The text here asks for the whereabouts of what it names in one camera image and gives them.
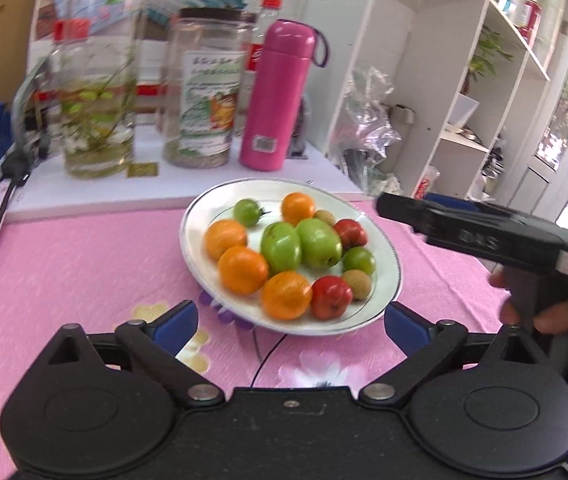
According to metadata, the tan longan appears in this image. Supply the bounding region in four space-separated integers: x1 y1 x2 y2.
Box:
313 209 336 226
342 269 373 301

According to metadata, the red apple back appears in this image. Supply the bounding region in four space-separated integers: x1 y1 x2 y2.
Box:
311 275 354 321

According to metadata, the red apple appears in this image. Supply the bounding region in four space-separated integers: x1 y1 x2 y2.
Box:
333 219 369 252
311 275 354 321

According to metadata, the round green fruit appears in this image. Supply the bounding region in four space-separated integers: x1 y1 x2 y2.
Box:
342 246 376 276

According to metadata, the orange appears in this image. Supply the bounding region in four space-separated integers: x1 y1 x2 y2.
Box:
218 246 269 296
260 271 312 321
281 192 316 226
204 219 248 261

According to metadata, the red apple front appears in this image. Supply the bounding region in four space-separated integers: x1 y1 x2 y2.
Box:
333 219 369 252

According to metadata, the large green mango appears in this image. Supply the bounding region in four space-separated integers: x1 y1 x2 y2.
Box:
296 218 342 270

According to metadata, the small green persimmon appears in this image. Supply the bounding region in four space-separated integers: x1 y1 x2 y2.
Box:
232 198 269 228

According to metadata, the person's right hand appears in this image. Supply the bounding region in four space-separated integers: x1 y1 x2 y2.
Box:
488 266 568 335

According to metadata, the pink floral tablecloth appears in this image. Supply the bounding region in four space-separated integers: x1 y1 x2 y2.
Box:
0 199 521 478

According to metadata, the white board platform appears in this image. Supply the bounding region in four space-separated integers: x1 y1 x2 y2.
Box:
6 125 364 222

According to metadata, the white ceramic plate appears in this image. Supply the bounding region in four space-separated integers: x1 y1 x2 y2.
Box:
180 179 402 337

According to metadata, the white shelf unit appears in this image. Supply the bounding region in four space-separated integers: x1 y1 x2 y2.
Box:
302 0 549 197

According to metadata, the crumpled clear plastic bag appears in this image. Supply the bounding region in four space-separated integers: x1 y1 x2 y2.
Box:
328 66 401 196

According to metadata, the pink thermos bottle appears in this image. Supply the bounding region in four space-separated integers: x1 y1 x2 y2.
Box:
240 20 330 171

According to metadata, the plastic bottle with plant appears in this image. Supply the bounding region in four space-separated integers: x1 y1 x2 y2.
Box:
52 18 138 179

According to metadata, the clear jar with label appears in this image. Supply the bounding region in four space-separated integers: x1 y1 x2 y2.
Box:
160 8 257 169

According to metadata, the tall clear glass vase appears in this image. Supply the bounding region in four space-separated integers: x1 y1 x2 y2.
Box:
50 0 158 126

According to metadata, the grey metal bracket left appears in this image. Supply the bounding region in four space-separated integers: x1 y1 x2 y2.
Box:
2 58 53 185

